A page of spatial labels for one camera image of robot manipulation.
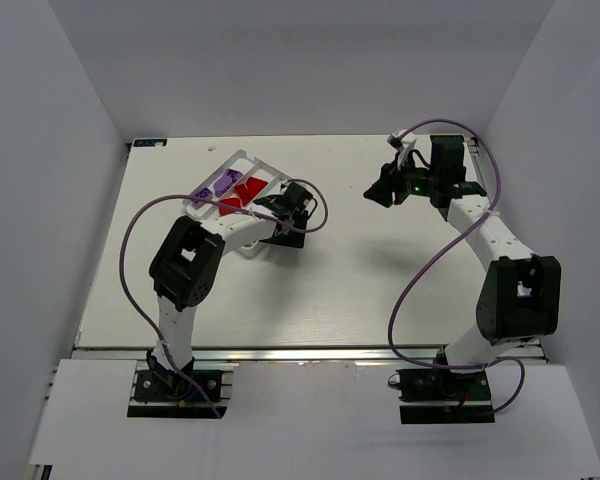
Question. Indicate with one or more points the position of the red lego brick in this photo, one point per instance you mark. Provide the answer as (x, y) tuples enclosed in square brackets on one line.
[(255, 185), (244, 194)]

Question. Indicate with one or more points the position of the white divided tray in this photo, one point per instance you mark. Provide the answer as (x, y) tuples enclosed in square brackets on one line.
[(237, 183)]

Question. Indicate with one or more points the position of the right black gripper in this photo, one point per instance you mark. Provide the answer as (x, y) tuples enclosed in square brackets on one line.
[(389, 183)]

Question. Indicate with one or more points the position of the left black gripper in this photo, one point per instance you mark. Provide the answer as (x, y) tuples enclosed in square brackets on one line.
[(290, 201)]

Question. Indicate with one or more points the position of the red rounded lego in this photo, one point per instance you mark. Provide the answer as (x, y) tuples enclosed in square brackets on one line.
[(229, 206)]

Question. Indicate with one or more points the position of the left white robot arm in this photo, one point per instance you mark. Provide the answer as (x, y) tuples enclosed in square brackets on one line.
[(184, 269)]

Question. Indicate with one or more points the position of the purple rounded lego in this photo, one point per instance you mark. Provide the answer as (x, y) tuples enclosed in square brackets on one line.
[(223, 184)]

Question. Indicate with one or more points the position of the purple lego brick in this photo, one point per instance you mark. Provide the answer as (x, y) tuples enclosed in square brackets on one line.
[(199, 197)]

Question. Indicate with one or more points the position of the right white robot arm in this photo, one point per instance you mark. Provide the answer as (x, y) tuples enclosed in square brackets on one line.
[(520, 296)]

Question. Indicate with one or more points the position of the aluminium table frame rail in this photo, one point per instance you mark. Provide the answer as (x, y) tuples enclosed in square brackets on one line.
[(235, 354)]

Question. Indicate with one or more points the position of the left blue label sticker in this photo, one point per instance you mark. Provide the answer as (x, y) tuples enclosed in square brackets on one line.
[(149, 143)]

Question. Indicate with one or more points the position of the purple arched lego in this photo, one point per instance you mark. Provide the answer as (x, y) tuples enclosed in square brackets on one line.
[(233, 174)]

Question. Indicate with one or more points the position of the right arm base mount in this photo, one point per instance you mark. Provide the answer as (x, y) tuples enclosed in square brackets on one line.
[(441, 397)]

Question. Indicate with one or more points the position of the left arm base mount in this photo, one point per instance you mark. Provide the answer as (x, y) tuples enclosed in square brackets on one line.
[(151, 398)]

